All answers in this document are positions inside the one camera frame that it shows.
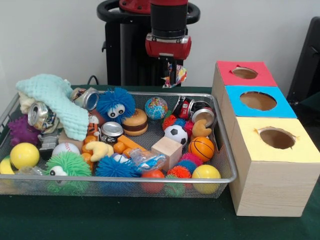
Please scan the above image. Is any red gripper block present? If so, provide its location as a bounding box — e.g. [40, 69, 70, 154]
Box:
[145, 34, 193, 87]

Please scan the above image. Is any multicolour patterned cloth toy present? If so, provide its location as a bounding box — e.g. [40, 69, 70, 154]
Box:
[161, 62, 189, 89]

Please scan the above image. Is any mint green cloth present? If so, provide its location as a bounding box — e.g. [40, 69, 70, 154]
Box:
[16, 74, 91, 142]

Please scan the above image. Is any cream knitted cloth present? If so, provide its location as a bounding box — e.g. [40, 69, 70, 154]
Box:
[19, 92, 37, 116]

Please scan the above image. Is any shallow clear mesh bin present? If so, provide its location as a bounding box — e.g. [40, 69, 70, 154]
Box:
[0, 89, 239, 200]

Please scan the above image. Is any wooden box with three holes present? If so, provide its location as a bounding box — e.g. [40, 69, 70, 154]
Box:
[211, 61, 320, 218]

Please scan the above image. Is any globe print ball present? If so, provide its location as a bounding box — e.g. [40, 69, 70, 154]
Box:
[145, 96, 169, 120]

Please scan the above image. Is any blue spiky rubber ball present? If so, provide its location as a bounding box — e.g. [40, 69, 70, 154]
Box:
[96, 87, 137, 125]

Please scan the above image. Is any toy hamburger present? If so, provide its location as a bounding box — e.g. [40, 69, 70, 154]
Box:
[122, 108, 149, 137]

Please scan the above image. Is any small soccer ball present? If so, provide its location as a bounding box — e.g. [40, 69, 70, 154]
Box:
[164, 124, 189, 146]

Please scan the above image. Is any plain wooden block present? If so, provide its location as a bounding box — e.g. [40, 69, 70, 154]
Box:
[151, 136, 183, 172]

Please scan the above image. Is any small basketball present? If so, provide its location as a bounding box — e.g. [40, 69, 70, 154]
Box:
[189, 136, 216, 162]

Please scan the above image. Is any orange ball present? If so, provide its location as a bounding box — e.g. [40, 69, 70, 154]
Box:
[141, 169, 166, 193]

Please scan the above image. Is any yellow ball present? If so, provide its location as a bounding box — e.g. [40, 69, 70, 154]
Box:
[192, 164, 222, 195]
[10, 142, 40, 170]

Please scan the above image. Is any small baseball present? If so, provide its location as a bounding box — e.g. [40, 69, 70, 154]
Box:
[52, 142, 81, 157]

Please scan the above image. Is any green fuzzy toy with eyes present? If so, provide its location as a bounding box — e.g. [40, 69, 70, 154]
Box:
[44, 151, 92, 196]

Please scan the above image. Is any dark green table cloth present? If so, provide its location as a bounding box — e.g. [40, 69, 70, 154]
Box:
[0, 84, 320, 240]

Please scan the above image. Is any purple spiky toy with eyes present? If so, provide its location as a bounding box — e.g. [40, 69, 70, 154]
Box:
[7, 116, 41, 147]

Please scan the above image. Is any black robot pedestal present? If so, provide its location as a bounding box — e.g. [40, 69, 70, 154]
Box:
[97, 0, 201, 87]

